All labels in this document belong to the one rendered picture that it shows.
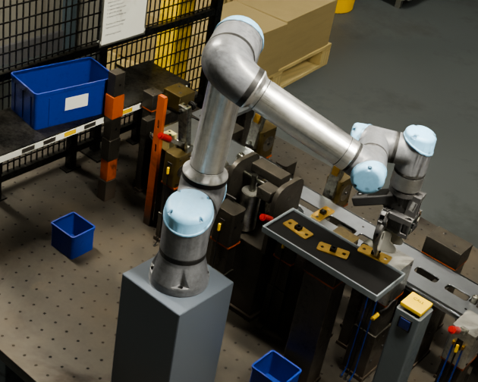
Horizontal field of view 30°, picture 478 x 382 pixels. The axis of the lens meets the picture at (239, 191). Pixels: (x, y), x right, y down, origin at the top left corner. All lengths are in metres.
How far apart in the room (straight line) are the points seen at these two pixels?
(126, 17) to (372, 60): 3.37
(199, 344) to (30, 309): 0.63
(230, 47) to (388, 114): 3.83
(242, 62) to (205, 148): 0.31
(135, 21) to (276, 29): 2.14
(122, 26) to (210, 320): 1.35
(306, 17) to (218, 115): 3.61
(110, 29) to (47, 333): 1.14
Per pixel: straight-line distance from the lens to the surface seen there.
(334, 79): 6.01
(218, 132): 2.13
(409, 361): 2.37
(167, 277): 2.19
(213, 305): 2.26
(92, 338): 2.66
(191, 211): 2.11
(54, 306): 2.76
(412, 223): 2.19
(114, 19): 3.23
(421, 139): 2.08
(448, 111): 5.96
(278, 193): 2.51
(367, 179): 1.96
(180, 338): 2.23
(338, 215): 2.79
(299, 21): 5.61
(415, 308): 2.26
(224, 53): 1.93
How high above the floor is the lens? 2.53
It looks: 33 degrees down
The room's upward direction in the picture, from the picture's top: 11 degrees clockwise
